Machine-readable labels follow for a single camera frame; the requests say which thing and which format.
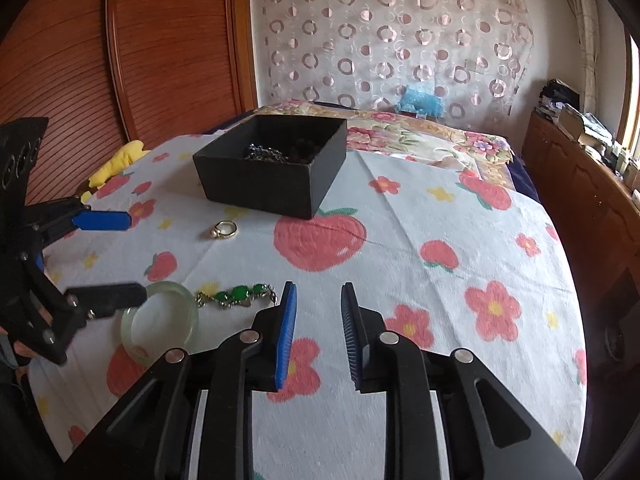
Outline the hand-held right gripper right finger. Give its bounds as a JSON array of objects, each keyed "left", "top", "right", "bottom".
[{"left": 341, "top": 282, "right": 583, "bottom": 480}]

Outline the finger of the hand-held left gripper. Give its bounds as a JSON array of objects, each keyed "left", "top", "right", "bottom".
[
  {"left": 22, "top": 195, "right": 134, "bottom": 248},
  {"left": 64, "top": 283, "right": 149, "bottom": 322}
]

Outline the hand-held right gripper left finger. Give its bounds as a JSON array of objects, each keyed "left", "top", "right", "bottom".
[{"left": 65, "top": 281, "right": 299, "bottom": 480}]

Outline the pale jade bangle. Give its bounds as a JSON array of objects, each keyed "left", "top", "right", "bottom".
[{"left": 121, "top": 281, "right": 200, "bottom": 362}]

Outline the green stone bracelet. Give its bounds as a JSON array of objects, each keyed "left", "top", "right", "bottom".
[{"left": 195, "top": 283, "right": 279, "bottom": 311}]

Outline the gold pearl ring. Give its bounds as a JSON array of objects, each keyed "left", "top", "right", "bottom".
[{"left": 208, "top": 220, "right": 240, "bottom": 241}]

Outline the black jewelry box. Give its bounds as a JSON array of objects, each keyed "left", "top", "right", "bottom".
[{"left": 192, "top": 114, "right": 349, "bottom": 221}]

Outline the silver chain bracelet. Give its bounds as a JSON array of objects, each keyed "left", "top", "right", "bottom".
[{"left": 245, "top": 142, "right": 292, "bottom": 164}]

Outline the dark bead bracelet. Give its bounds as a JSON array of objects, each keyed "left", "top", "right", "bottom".
[{"left": 287, "top": 139, "right": 322, "bottom": 164}]

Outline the person's left hand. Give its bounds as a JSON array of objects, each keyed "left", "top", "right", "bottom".
[{"left": 0, "top": 327, "right": 40, "bottom": 368}]

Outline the yellow plush toy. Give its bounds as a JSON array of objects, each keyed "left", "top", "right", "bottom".
[{"left": 88, "top": 140, "right": 149, "bottom": 192}]

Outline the strawberry flower bed sheet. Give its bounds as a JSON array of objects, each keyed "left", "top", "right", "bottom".
[{"left": 27, "top": 132, "right": 590, "bottom": 480}]

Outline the wooden slatted wardrobe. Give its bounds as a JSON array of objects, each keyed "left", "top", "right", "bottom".
[{"left": 0, "top": 0, "right": 259, "bottom": 211}]

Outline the floral blanket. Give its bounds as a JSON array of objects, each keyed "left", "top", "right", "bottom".
[{"left": 252, "top": 101, "right": 517, "bottom": 192}]

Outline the dark blue mattress cover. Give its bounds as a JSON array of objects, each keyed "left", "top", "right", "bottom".
[{"left": 505, "top": 154, "right": 540, "bottom": 202}]

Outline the blue plastic bag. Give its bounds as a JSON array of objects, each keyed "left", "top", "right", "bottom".
[{"left": 395, "top": 84, "right": 447, "bottom": 119}]

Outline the wooden cabinet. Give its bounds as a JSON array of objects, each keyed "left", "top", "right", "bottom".
[{"left": 520, "top": 110, "right": 640, "bottom": 366}]

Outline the circle patterned sheer curtain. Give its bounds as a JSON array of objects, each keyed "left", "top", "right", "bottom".
[{"left": 249, "top": 0, "right": 537, "bottom": 122}]

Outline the cardboard box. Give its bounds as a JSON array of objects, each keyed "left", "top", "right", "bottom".
[{"left": 556, "top": 104, "right": 615, "bottom": 147}]

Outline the black bag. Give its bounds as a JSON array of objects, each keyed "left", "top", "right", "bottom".
[{"left": 536, "top": 79, "right": 581, "bottom": 117}]

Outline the window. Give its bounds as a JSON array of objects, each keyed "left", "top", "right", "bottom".
[{"left": 619, "top": 20, "right": 640, "bottom": 166}]

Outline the white patterned window curtain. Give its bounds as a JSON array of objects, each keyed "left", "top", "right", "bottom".
[{"left": 565, "top": 0, "right": 609, "bottom": 113}]

